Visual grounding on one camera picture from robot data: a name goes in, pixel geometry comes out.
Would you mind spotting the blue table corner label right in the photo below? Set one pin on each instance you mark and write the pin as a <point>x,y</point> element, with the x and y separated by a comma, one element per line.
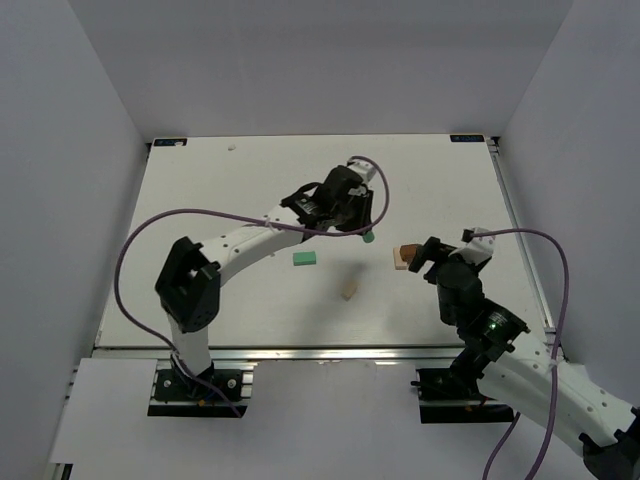
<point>467,138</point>

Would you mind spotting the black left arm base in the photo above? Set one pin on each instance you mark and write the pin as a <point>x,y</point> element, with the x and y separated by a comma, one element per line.
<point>174,396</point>

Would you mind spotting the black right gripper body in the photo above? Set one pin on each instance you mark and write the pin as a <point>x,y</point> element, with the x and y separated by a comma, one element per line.
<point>428,253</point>

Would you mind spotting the green rectangular block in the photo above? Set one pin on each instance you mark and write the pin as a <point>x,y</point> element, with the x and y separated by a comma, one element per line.
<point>304,258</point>

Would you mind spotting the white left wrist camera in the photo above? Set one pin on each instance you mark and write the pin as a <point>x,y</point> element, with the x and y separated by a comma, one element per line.
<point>363,168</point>

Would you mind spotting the brown wooden block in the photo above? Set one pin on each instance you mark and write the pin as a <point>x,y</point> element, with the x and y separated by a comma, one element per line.
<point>408,251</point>

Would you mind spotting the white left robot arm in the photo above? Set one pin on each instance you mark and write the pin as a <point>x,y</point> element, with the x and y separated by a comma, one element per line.
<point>190,282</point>

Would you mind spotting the small light wood block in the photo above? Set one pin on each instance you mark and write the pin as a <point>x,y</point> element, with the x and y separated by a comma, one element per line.
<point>349,290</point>

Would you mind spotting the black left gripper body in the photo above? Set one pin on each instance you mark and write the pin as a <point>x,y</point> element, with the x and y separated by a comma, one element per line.
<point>358,212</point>

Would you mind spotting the blue table corner label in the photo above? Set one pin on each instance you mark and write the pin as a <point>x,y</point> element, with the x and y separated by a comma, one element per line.
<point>169,142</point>
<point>467,138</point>

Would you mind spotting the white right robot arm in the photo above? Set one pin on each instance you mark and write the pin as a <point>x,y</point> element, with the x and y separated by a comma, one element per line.
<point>503,360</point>

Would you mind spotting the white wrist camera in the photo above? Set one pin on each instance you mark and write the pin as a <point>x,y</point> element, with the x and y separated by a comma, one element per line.
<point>363,168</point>
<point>478,246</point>

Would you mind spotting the blue table corner label left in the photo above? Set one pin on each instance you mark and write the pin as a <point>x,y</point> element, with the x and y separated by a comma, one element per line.
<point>169,142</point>

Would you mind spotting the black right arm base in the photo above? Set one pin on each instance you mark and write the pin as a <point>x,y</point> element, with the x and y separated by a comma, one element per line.
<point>442,400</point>

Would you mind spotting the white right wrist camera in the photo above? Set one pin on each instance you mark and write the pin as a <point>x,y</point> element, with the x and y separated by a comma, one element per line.
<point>478,246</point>

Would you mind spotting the aluminium table edge rail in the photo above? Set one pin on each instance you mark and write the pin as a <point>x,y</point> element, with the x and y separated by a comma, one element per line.
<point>375,353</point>

